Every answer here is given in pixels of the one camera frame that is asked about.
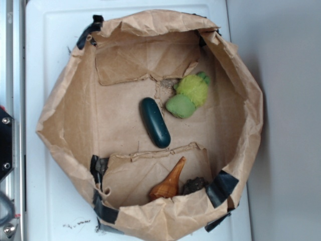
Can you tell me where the dark green plastic pickle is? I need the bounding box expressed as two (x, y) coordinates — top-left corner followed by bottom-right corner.
(140, 97), (171, 149)

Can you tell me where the green plush turtle toy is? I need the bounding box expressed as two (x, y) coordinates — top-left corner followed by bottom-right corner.
(166, 71), (211, 118)

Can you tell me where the orange brown conch seashell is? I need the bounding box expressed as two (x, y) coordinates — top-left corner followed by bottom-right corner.
(149, 157), (187, 201)

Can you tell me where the brown paper bag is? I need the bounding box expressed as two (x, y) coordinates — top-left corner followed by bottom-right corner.
(36, 10), (263, 240)

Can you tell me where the dark brown rock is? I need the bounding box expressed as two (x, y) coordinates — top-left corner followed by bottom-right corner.
(182, 177), (208, 195)

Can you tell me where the white plastic tray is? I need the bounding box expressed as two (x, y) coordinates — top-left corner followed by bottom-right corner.
(26, 1), (252, 240)

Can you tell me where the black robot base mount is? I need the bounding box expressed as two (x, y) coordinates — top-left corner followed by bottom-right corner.
(1, 105), (15, 182)

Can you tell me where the grey cable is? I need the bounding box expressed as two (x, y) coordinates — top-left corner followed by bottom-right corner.
(0, 192), (15, 225)

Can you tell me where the aluminium frame rail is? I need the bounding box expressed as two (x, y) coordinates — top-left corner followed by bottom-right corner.
(1, 1), (27, 240)

